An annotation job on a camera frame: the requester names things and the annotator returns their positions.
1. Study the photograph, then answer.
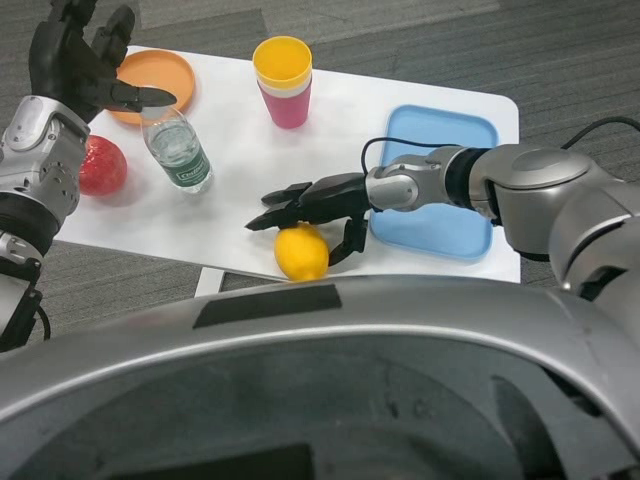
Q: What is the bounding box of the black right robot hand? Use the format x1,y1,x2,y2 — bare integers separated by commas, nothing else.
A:
244,172,371,269

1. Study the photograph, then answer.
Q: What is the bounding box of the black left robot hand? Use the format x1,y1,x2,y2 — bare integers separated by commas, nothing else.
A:
28,0,177,124

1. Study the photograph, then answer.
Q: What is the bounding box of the yellow lemon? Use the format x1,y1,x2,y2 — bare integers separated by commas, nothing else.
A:
273,223,330,283

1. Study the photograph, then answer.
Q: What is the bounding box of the orange plastic plate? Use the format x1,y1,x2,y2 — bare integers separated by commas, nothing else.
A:
105,49,197,127

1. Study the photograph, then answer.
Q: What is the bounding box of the pink plastic cup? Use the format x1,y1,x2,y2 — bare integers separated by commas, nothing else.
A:
258,82,312,130

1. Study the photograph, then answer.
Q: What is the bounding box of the red apple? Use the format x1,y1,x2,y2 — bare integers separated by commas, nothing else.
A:
78,134,129,197

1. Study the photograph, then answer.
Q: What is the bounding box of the white plastic cup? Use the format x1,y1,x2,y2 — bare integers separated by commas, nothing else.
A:
256,74,312,99

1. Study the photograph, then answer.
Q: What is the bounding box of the blue plastic tray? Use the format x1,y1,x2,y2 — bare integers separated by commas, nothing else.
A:
369,103,500,264

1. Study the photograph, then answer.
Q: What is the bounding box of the clear plastic water bottle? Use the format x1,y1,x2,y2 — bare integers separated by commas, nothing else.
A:
140,104,215,195

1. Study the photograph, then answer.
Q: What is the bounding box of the yellow plastic cup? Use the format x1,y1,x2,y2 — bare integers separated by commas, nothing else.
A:
252,38,314,86

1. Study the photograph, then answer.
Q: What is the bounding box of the silver robot chest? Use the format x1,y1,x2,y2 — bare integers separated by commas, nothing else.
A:
0,273,640,480

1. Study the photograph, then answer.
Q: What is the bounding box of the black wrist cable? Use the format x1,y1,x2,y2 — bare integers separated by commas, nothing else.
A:
360,115,640,174

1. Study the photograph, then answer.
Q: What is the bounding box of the white table leg frame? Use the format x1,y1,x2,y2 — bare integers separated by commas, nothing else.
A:
193,267,291,301

